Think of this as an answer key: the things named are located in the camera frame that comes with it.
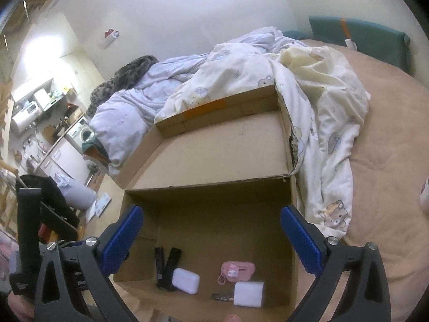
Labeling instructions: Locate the white power adapter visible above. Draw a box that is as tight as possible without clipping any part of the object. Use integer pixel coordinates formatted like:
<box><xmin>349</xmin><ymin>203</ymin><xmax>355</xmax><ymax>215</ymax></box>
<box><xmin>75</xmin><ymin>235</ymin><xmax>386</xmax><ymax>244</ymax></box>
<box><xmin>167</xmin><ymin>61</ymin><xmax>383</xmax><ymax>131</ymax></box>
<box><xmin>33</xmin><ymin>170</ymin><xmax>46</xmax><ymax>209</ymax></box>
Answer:
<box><xmin>234</xmin><ymin>281</ymin><xmax>265</xmax><ymax>308</ymax></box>

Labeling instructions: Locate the pink bunny keychain case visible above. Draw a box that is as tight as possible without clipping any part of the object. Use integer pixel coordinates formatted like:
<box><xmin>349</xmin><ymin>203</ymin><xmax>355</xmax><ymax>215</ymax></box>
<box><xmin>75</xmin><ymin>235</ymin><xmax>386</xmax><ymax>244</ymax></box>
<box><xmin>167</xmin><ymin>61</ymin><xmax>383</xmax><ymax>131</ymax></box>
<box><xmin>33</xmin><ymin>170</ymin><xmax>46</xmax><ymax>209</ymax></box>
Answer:
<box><xmin>217</xmin><ymin>261</ymin><xmax>256</xmax><ymax>286</ymax></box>

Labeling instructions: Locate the white earbuds case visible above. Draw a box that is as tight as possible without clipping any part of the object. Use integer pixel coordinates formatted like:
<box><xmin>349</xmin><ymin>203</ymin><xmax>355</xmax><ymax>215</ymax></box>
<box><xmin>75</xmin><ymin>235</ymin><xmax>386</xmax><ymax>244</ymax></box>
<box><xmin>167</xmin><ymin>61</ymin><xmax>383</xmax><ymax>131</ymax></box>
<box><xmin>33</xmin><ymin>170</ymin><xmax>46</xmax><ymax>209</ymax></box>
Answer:
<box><xmin>172</xmin><ymin>268</ymin><xmax>200</xmax><ymax>295</ymax></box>

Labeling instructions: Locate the black lighter with red print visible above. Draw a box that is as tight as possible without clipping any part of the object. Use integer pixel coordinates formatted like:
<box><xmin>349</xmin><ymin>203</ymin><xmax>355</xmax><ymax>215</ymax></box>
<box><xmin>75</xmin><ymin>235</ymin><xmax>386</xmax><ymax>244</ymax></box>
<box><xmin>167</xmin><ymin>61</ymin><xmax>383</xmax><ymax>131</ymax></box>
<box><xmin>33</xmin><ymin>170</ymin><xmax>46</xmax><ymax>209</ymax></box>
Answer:
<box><xmin>155</xmin><ymin>247</ymin><xmax>164</xmax><ymax>285</ymax></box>

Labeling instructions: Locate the person left hand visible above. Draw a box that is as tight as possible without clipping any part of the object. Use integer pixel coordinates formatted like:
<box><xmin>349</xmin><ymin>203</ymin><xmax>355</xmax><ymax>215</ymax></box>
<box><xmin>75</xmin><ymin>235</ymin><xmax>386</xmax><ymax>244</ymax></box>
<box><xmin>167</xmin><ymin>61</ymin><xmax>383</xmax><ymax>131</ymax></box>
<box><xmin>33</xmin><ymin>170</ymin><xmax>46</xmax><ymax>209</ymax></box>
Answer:
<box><xmin>7</xmin><ymin>291</ymin><xmax>35</xmax><ymax>322</ymax></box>

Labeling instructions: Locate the person right hand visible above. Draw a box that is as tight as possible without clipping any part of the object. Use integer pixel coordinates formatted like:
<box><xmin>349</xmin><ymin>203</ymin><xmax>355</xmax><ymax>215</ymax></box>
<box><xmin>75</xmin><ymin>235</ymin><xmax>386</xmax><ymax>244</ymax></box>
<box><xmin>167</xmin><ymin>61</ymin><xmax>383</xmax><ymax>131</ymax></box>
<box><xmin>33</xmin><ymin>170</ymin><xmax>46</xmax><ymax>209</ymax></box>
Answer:
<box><xmin>223</xmin><ymin>314</ymin><xmax>242</xmax><ymax>322</ymax></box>

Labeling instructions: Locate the black jacket on chair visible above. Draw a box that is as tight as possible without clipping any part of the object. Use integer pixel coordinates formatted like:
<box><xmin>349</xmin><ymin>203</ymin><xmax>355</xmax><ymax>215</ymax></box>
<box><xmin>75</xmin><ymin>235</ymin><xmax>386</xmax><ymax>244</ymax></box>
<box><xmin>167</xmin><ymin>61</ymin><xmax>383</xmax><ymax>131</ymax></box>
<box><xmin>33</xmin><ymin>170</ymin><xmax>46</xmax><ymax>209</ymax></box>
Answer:
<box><xmin>15</xmin><ymin>174</ymin><xmax>79</xmax><ymax>241</ymax></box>

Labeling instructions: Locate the brown cardboard box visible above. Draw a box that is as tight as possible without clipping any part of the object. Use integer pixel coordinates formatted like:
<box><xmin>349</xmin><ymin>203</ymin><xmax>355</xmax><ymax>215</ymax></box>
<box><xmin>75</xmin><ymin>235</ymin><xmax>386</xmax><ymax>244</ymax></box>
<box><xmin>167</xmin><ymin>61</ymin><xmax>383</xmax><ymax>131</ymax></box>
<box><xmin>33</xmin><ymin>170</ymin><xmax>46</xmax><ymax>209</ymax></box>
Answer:
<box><xmin>114</xmin><ymin>86</ymin><xmax>297</xmax><ymax>321</ymax></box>

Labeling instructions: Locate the white jar brown lid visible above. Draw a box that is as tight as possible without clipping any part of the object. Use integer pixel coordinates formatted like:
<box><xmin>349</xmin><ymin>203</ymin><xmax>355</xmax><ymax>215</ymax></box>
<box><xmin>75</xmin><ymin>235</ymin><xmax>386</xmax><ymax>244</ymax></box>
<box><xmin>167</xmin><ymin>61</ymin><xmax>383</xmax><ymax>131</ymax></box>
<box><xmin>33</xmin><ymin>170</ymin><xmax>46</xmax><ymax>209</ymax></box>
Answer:
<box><xmin>420</xmin><ymin>177</ymin><xmax>429</xmax><ymax>216</ymax></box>

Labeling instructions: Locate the tan bed sheet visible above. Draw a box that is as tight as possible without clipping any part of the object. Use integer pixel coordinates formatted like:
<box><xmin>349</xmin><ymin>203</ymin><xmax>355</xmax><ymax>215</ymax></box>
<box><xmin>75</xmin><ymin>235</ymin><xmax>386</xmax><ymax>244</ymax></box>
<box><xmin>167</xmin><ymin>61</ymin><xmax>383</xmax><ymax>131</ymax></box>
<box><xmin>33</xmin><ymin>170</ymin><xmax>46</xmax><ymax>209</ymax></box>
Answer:
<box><xmin>335</xmin><ymin>46</ymin><xmax>428</xmax><ymax>321</ymax></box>

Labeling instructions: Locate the lavender blanket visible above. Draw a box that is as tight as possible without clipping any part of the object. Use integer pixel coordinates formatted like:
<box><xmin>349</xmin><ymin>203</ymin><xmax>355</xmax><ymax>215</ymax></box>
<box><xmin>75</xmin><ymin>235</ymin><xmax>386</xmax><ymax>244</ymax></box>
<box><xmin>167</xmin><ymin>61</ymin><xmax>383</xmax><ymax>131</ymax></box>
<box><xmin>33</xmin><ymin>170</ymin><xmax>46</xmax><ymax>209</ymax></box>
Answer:
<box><xmin>88</xmin><ymin>26</ymin><xmax>299</xmax><ymax>177</ymax></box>

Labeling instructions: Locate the white washing machine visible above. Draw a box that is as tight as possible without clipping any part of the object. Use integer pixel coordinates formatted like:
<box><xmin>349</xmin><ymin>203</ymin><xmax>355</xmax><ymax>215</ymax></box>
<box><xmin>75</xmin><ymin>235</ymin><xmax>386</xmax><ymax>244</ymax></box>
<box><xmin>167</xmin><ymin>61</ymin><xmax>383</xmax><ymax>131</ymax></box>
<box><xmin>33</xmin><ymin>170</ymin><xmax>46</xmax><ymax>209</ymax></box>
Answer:
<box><xmin>65</xmin><ymin>116</ymin><xmax>92</xmax><ymax>152</ymax></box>

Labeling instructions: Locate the cream bear print duvet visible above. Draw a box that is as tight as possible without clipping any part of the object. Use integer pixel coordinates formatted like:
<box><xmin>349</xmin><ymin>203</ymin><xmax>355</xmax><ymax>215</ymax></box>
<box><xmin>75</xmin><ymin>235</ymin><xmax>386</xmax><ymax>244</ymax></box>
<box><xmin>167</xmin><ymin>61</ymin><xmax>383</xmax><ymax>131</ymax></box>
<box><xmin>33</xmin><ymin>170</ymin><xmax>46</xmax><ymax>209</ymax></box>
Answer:
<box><xmin>155</xmin><ymin>43</ymin><xmax>370</xmax><ymax>238</ymax></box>

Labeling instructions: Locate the dark fuzzy throw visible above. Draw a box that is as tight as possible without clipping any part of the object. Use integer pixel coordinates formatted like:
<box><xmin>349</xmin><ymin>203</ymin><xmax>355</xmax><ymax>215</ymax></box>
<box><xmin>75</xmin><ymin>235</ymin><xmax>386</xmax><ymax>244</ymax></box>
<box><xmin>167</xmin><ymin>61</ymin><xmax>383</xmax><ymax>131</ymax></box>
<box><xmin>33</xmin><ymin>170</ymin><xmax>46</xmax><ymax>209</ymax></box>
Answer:
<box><xmin>87</xmin><ymin>55</ymin><xmax>158</xmax><ymax>118</ymax></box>

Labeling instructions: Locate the teal cushion headboard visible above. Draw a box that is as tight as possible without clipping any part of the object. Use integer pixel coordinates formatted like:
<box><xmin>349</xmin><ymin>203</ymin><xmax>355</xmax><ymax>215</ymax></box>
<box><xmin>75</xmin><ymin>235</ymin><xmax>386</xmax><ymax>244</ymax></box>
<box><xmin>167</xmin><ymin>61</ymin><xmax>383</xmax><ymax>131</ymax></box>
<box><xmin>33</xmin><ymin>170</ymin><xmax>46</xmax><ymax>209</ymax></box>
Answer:
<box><xmin>283</xmin><ymin>15</ymin><xmax>412</xmax><ymax>74</ymax></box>

